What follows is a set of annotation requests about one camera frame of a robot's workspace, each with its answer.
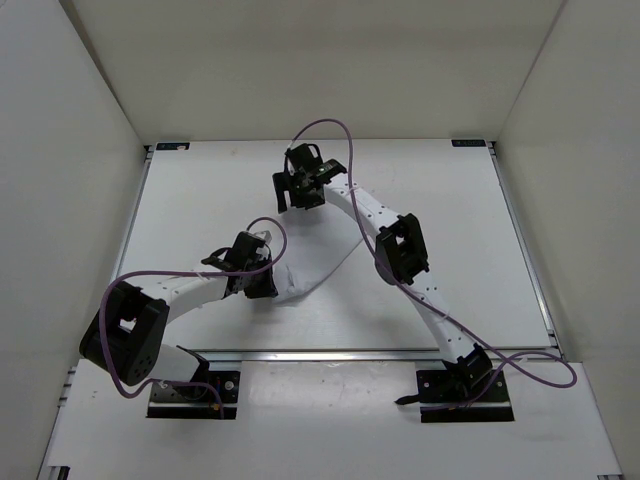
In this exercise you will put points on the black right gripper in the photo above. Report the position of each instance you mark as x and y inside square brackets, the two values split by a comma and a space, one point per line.
[286, 182]

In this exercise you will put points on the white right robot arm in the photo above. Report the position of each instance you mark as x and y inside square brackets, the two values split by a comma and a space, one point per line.
[401, 258]

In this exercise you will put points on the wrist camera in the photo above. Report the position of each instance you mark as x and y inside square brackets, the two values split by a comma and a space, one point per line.
[304, 157]
[249, 252]

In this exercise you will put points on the white front cover board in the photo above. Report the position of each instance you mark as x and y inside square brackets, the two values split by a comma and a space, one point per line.
[330, 421]

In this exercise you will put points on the right corner label sticker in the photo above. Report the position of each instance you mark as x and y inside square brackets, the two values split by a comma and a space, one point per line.
[468, 143]

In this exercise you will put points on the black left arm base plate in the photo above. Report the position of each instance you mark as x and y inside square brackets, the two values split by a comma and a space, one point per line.
[199, 403]

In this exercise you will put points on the white skirt cloth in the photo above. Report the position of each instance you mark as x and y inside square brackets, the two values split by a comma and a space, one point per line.
[318, 241]

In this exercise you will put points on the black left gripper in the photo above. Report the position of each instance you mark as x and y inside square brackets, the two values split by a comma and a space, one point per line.
[267, 289]

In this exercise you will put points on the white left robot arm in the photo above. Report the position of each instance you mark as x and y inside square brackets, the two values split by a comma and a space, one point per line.
[125, 338]

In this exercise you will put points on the left corner label sticker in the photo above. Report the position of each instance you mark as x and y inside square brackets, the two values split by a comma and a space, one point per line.
[172, 146]

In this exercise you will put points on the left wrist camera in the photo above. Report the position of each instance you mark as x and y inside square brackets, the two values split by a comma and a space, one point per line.
[249, 252]

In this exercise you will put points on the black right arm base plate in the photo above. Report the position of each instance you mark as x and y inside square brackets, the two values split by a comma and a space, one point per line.
[442, 399]

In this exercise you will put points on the corner label sticker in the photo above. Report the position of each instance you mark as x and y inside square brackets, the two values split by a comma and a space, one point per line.
[172, 146]
[468, 143]

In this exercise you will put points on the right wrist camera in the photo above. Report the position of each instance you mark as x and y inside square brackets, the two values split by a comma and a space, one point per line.
[304, 157]

